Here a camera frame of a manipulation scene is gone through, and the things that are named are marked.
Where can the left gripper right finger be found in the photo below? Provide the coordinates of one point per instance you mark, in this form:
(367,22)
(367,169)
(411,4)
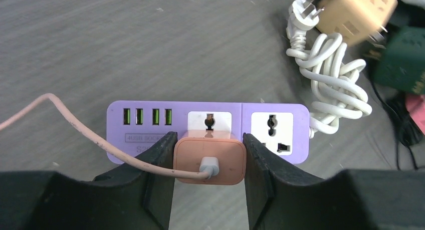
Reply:
(282,196)

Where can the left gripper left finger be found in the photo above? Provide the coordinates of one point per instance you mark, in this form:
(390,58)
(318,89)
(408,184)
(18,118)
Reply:
(121,198)

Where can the orange small plug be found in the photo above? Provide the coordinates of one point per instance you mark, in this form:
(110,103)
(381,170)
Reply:
(199,148)

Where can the purple power strip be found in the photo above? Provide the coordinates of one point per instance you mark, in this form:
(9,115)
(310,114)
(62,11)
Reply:
(134,126)

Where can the pink plug adapter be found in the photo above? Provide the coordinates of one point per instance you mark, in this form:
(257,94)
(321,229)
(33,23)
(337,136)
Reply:
(415,107)

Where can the dark green cube socket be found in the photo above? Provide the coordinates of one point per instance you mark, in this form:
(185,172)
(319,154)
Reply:
(399,62)

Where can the orange cube socket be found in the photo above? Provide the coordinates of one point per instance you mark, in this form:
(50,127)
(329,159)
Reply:
(355,20)

